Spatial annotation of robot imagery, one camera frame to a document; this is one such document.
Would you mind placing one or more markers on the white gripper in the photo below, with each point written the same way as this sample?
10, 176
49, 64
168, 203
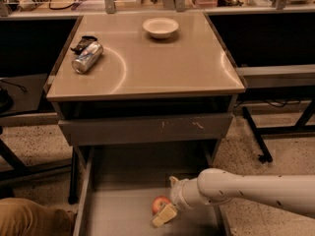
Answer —
177, 194

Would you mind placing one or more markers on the red apple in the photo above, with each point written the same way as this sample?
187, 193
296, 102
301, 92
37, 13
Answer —
158, 202

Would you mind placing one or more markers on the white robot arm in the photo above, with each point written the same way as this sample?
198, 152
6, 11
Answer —
293, 193

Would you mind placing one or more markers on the open middle drawer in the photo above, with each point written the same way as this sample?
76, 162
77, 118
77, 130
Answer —
121, 183

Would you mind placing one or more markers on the closed top drawer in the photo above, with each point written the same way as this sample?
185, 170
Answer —
149, 129

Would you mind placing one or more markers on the grey drawer cabinet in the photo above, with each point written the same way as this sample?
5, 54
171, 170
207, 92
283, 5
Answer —
138, 75

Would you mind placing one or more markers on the black table leg right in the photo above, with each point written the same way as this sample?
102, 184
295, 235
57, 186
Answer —
265, 156

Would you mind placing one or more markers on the black table leg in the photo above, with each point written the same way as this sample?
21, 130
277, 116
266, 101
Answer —
20, 171
265, 156

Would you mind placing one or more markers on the person leg tan trousers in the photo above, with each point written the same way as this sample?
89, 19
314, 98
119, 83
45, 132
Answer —
23, 217

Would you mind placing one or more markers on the silver soda can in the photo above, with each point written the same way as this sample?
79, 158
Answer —
82, 63

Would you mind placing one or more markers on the white bowl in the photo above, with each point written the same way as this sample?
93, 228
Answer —
160, 28

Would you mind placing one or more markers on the black table leg left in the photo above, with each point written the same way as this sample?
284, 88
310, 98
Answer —
20, 171

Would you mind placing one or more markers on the black crumpled snack wrapper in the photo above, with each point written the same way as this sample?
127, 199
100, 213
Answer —
83, 43

